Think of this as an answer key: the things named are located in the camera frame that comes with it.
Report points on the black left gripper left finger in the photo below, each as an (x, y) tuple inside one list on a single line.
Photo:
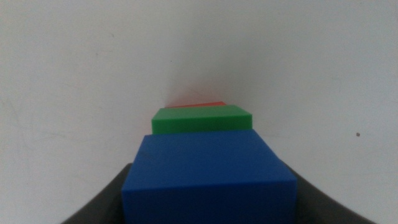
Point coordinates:
[(105, 205)]

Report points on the red cube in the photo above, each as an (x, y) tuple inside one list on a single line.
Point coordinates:
[(202, 104)]

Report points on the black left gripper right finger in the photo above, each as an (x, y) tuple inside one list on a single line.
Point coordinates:
[(317, 208)]

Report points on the blue cube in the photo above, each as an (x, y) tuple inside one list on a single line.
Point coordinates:
[(208, 174)]

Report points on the green cube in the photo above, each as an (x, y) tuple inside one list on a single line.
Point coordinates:
[(202, 119)]

